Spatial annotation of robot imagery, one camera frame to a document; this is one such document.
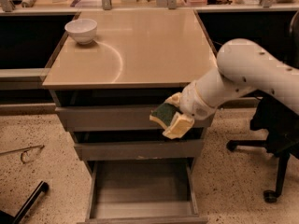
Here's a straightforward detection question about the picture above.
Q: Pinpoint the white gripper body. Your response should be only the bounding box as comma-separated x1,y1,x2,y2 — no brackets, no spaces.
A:
179,81,216,120

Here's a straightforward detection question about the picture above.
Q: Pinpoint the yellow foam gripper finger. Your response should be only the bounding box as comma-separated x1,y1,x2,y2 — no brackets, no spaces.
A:
163,112,194,139
165,92,181,107

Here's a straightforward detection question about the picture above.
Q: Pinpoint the green and yellow sponge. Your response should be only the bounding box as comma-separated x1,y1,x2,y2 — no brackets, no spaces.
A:
149,103,179,129

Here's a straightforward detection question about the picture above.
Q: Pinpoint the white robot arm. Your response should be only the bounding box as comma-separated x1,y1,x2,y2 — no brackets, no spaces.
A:
164,39,299,139

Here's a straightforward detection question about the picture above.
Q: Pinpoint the middle grey drawer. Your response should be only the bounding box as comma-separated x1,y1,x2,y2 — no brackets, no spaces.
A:
74,139,204,161

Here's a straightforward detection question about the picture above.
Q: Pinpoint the grey drawer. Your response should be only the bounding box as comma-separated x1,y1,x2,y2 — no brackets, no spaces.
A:
79,159,207,224
55,102,219,133
74,139,204,161

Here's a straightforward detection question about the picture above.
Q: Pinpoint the grey drawer cabinet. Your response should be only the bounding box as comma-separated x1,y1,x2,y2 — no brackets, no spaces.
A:
42,8,229,224

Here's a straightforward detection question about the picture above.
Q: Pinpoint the bottom grey drawer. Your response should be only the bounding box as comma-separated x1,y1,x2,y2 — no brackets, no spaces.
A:
79,159,207,224

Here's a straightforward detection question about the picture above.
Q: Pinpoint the top grey drawer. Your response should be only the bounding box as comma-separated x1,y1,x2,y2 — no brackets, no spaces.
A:
55,102,219,133

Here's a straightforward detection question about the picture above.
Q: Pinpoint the black office chair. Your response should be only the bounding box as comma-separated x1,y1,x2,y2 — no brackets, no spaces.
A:
226,9,299,204

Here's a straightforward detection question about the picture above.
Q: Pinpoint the white ceramic bowl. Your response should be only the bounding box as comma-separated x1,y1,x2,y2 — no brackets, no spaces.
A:
64,19,97,44

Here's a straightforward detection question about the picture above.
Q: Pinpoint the black chair leg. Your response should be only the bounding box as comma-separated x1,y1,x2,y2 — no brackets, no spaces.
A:
0,181,49,224

